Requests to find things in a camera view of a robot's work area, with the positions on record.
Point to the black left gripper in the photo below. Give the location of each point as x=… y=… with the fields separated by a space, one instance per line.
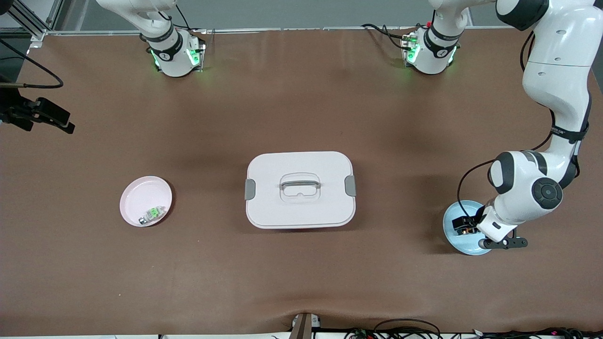
x=471 y=221

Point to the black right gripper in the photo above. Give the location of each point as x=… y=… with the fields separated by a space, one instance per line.
x=13 y=112

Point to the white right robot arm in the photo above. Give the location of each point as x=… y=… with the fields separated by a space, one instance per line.
x=172 y=52

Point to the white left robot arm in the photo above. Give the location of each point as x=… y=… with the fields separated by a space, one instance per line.
x=556 y=70

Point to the light blue round plate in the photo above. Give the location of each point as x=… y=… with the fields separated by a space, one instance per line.
x=457 y=240

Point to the pink round plate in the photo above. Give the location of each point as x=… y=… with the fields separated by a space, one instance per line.
x=141 y=197

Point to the white lidded container grey latches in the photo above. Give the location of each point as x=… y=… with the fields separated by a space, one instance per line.
x=301 y=207

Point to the brown table mat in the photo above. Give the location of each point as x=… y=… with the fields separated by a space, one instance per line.
x=301 y=117

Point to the aluminium frame profile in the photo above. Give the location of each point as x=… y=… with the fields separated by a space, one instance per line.
x=38 y=34

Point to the green white push-button switch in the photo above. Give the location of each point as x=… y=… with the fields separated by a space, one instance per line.
x=151 y=215

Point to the grey table edge bracket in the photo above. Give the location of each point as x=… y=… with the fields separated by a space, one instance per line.
x=301 y=327

